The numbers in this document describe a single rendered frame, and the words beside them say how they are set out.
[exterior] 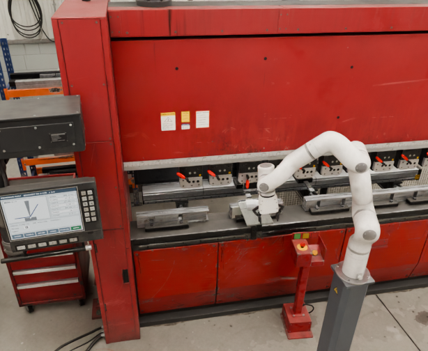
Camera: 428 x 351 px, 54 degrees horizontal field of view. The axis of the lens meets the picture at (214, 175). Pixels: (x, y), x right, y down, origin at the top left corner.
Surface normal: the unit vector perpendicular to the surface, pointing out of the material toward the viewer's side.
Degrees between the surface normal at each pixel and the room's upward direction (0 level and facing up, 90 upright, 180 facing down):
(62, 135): 90
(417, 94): 90
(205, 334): 0
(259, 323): 0
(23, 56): 90
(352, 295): 90
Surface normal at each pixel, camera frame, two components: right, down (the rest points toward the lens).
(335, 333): -0.51, 0.43
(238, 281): 0.19, 0.50
